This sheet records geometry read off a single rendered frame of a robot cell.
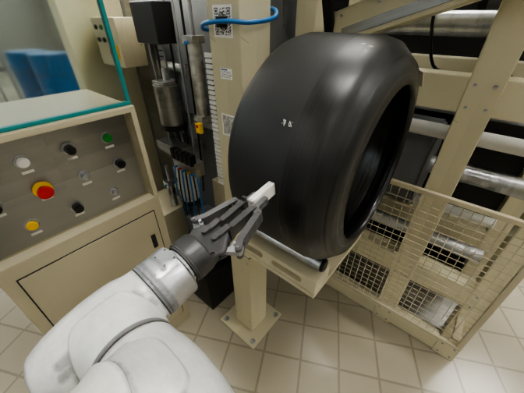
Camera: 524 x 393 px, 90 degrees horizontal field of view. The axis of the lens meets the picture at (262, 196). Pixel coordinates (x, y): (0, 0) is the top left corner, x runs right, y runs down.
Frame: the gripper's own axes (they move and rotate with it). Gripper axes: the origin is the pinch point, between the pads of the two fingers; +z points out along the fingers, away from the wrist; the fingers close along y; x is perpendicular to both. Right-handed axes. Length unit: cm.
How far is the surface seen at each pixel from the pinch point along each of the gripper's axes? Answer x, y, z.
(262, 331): 124, 24, 10
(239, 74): -12.5, 29.3, 27.1
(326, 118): -13.3, -6.9, 12.1
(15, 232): 19, 69, -40
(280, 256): 37.6, 5.9, 10.9
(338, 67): -19.4, -4.2, 20.4
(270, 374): 123, 6, -4
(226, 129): 5.4, 36.7, 24.3
